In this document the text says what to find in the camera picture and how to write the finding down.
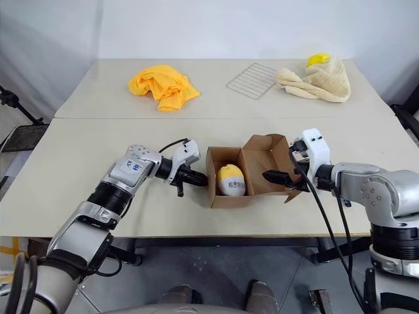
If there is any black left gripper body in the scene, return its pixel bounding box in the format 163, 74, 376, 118
172, 166, 196, 197

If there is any black upright post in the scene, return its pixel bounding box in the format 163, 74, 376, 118
365, 268, 377, 305

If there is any crumpled yellow cloth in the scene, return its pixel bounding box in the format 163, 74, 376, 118
127, 64, 201, 113

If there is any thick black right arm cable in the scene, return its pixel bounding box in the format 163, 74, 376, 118
287, 143, 369, 314

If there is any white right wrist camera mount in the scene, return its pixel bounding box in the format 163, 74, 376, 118
293, 128, 333, 184

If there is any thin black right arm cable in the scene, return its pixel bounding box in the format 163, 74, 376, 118
332, 186, 367, 310

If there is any black tripod stand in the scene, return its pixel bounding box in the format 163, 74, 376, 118
0, 85, 45, 127

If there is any yellow white plush item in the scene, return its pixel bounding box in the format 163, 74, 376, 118
217, 163, 247, 197

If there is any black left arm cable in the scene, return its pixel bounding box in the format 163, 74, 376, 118
158, 137, 191, 154

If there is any black table leg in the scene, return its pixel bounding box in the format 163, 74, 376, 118
310, 237, 373, 264
107, 238, 144, 266

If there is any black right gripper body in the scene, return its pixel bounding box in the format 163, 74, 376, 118
290, 156, 317, 193

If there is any dark rounded shape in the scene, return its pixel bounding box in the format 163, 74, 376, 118
245, 280, 280, 310
158, 284, 204, 307

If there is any brown metal bracket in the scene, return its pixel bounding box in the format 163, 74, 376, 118
309, 288, 330, 314

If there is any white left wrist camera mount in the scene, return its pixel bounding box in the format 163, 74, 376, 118
168, 139, 200, 184

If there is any beige knitted towel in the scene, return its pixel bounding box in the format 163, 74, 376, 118
274, 55, 352, 103

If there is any dark textured floor plate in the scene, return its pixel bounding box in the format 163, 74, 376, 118
0, 124, 50, 153

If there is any metal wire rack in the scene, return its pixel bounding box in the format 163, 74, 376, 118
225, 63, 278, 100

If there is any brown cardboard box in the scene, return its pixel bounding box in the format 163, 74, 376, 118
205, 133, 310, 209

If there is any small yellow plastic object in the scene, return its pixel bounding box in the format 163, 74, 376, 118
306, 52, 331, 68

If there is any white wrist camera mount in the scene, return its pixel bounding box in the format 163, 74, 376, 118
293, 128, 333, 184
168, 139, 200, 184

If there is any black metal frame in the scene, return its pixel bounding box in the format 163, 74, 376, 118
389, 103, 419, 138

